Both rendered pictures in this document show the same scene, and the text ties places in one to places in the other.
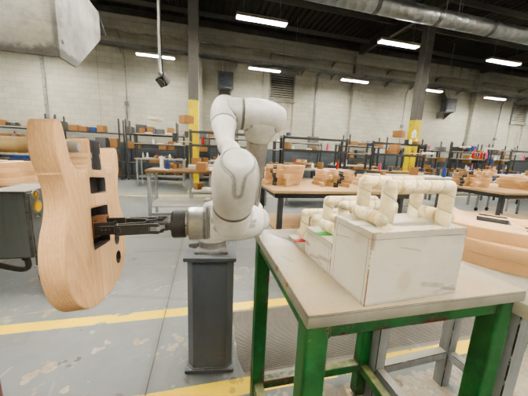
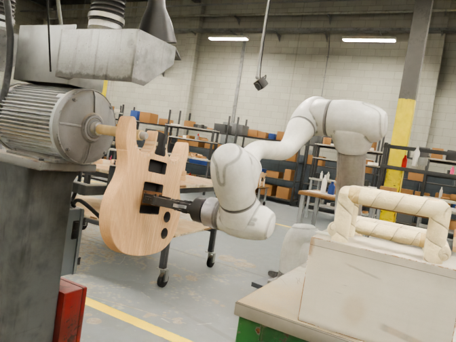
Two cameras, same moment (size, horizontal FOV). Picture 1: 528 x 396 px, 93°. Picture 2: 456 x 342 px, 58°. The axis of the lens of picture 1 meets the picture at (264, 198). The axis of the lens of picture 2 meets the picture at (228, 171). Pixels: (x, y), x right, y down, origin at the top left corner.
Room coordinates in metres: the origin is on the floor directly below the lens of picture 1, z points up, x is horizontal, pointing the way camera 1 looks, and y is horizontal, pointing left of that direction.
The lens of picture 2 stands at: (-0.23, -0.64, 1.25)
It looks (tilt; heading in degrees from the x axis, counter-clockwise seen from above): 3 degrees down; 42
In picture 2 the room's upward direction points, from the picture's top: 9 degrees clockwise
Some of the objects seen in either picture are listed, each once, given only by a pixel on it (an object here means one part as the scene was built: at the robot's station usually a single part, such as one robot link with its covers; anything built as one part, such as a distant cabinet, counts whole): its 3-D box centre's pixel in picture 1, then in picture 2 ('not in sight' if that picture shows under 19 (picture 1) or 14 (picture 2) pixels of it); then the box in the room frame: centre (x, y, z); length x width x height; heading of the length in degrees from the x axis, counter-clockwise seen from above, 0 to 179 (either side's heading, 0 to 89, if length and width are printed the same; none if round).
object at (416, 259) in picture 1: (393, 253); (378, 288); (0.61, -0.34, 1.02); 0.27 x 0.15 x 0.17; 107
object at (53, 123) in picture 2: not in sight; (55, 123); (0.45, 0.82, 1.25); 0.41 x 0.27 x 0.26; 104
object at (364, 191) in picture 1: (363, 200); (349, 214); (0.62, -0.25, 1.15); 0.03 x 0.03 x 0.09
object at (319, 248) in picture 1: (354, 246); not in sight; (0.75, -0.30, 0.98); 0.27 x 0.16 x 0.09; 107
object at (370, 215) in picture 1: (368, 214); (338, 226); (0.57, -0.25, 1.12); 0.11 x 0.03 x 0.03; 17
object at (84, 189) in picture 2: not in sight; (100, 189); (0.65, 0.78, 1.02); 0.19 x 0.04 x 0.04; 14
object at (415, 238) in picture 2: (368, 206); (391, 233); (0.71, -0.31, 1.12); 0.20 x 0.03 x 0.03; 106
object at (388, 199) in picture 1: (387, 207); (343, 217); (0.54, -0.27, 1.15); 0.03 x 0.03 x 0.09
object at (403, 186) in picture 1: (420, 186); (391, 201); (0.56, -0.35, 1.20); 0.20 x 0.03 x 0.03; 106
